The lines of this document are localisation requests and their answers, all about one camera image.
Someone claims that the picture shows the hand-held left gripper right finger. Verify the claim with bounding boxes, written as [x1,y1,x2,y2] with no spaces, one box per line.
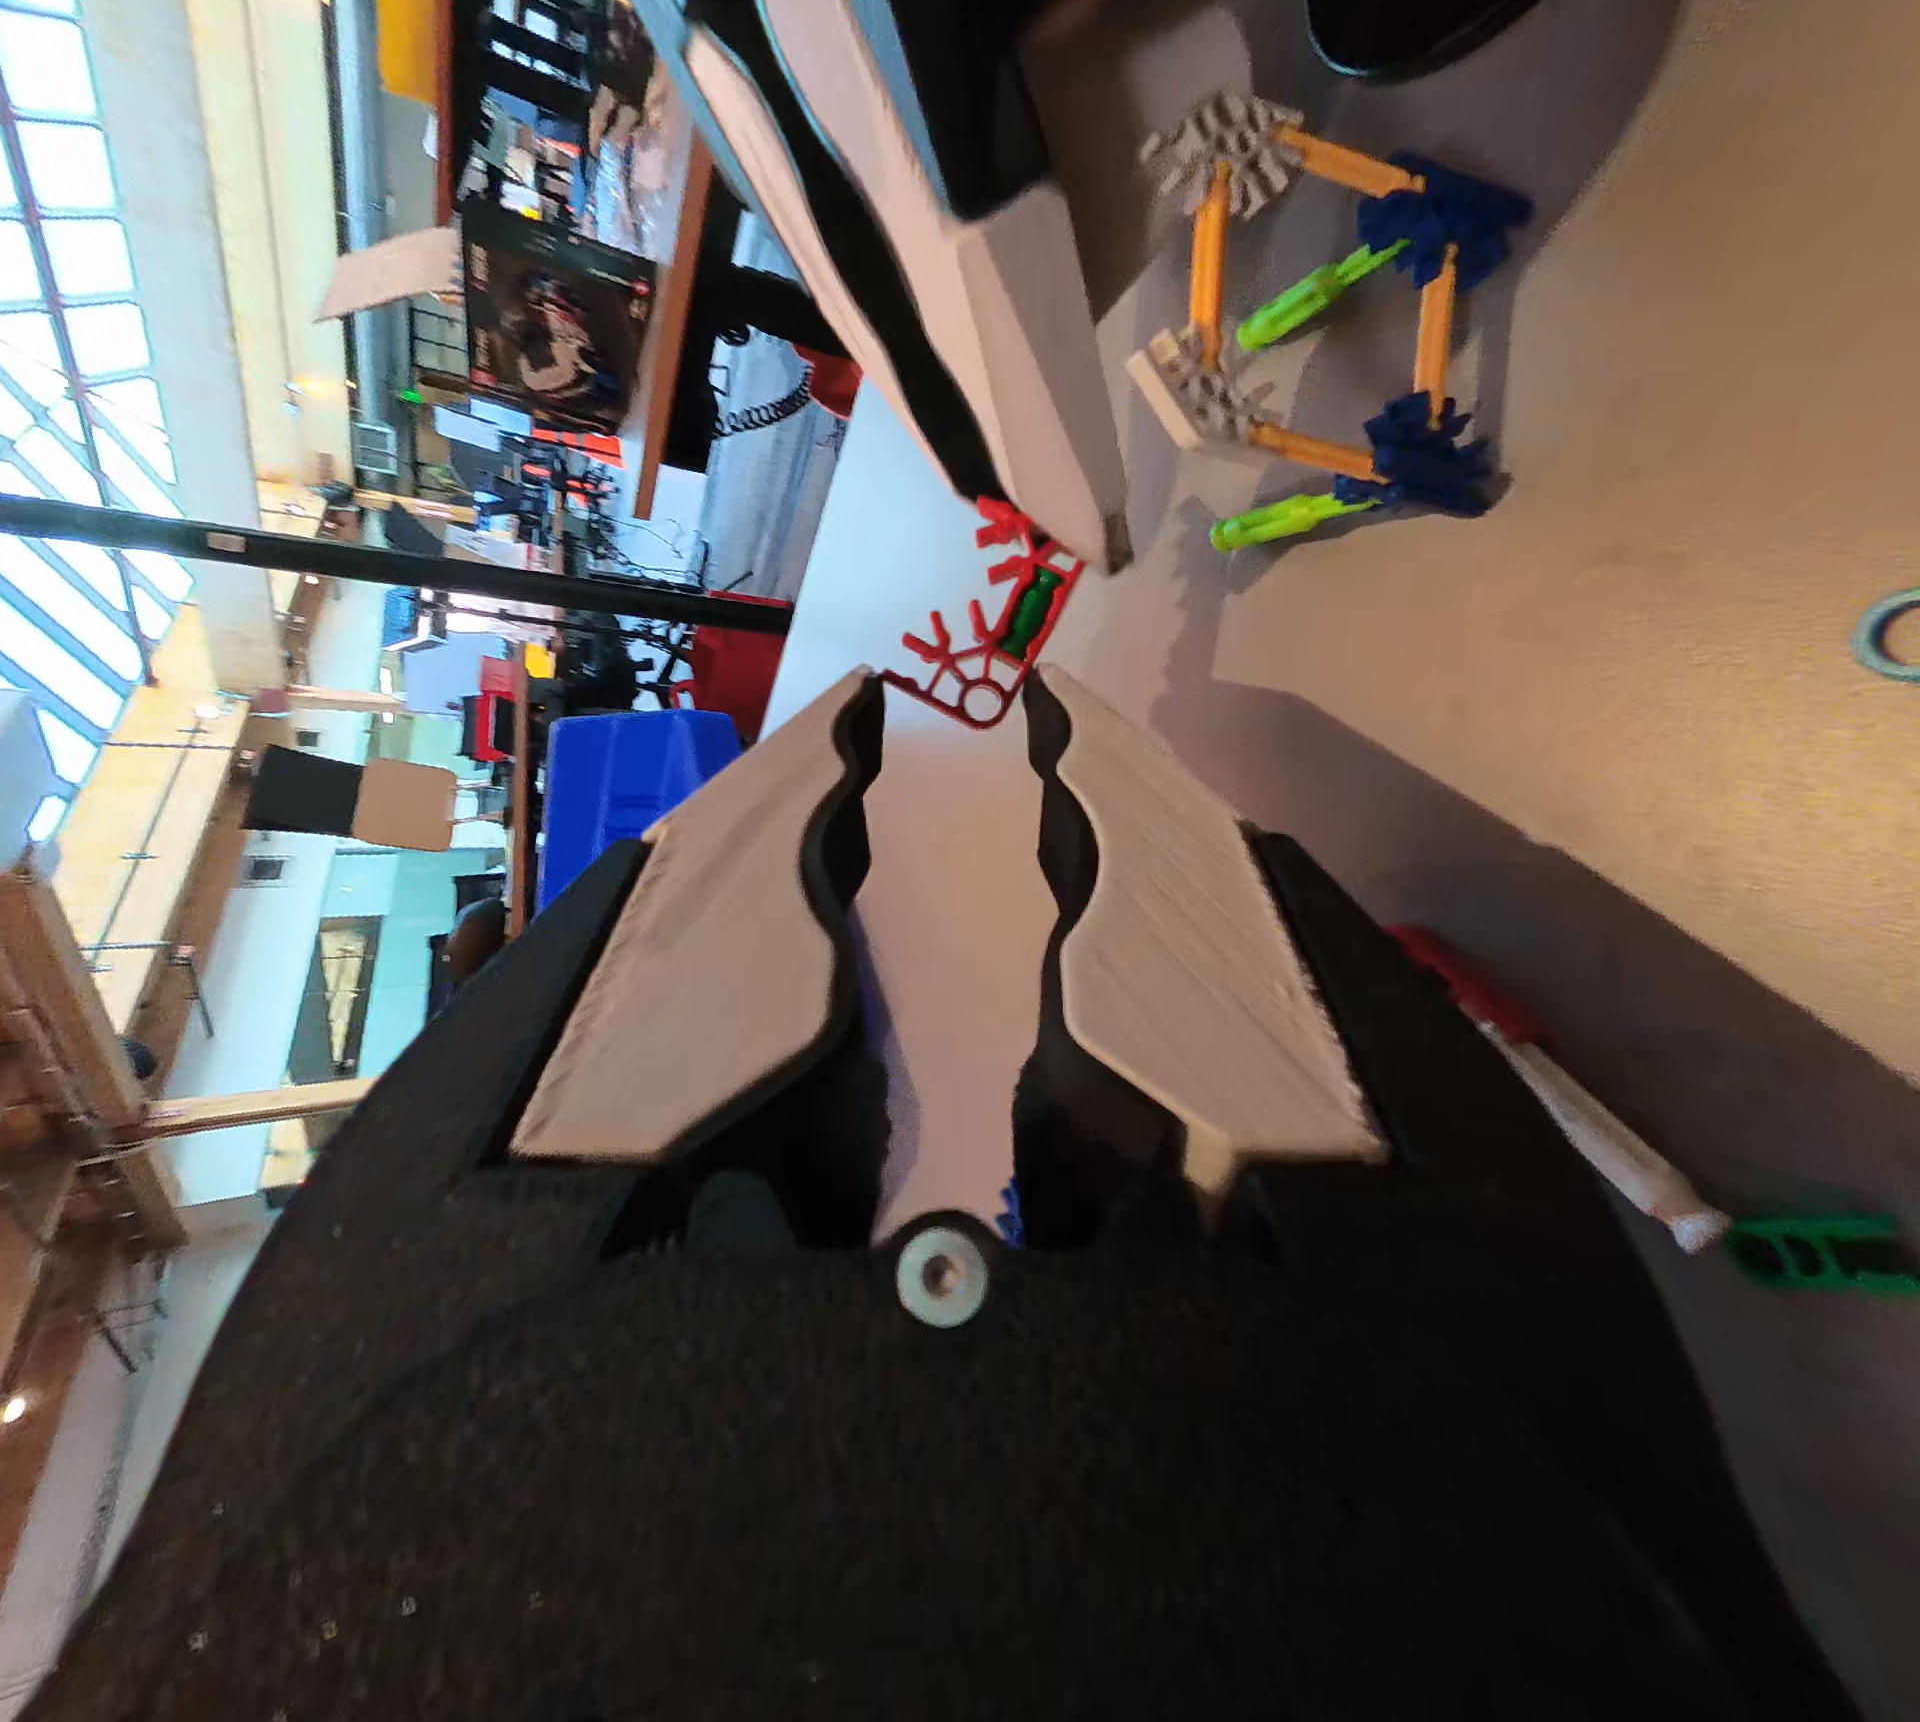
[1018,667,1387,1248]

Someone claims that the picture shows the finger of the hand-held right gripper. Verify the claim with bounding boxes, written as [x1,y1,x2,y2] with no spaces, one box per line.
[678,34,1000,501]
[728,0,1134,579]

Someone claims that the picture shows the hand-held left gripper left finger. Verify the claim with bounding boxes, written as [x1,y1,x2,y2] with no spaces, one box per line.
[509,667,888,1248]

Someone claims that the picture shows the red connectors with green clip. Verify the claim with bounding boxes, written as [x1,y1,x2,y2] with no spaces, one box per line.
[875,496,1085,732]

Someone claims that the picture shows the colourful rod connector toy model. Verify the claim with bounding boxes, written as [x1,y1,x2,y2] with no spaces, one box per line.
[1126,96,1534,558]

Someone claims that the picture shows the person's right hand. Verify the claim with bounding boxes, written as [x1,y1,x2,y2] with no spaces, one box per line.
[1026,0,1143,60]

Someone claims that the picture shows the wooden desk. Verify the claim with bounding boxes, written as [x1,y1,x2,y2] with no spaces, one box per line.
[629,141,843,524]

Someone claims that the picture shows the blue plastic bin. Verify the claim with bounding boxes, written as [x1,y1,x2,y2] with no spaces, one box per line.
[537,708,748,914]

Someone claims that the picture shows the black toy car box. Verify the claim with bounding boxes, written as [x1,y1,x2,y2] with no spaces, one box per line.
[455,195,663,433]

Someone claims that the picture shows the yellow bin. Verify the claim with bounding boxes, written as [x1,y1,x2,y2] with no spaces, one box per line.
[374,0,440,103]

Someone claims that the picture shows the red tote basket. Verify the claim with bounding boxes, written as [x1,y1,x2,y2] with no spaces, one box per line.
[682,627,793,711]

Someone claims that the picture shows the tan chair backrest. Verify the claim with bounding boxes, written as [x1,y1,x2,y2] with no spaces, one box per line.
[349,757,460,853]

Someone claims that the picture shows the red connector with white rod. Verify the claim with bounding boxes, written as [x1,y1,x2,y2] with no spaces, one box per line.
[1379,919,1736,1258]

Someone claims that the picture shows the black stand pole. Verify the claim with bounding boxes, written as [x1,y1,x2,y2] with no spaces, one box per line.
[0,496,796,635]

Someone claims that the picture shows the green connector piece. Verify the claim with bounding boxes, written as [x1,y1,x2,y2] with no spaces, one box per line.
[1721,1212,1920,1296]

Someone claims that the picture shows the black coiled cable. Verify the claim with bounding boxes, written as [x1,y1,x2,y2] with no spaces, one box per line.
[710,319,821,443]

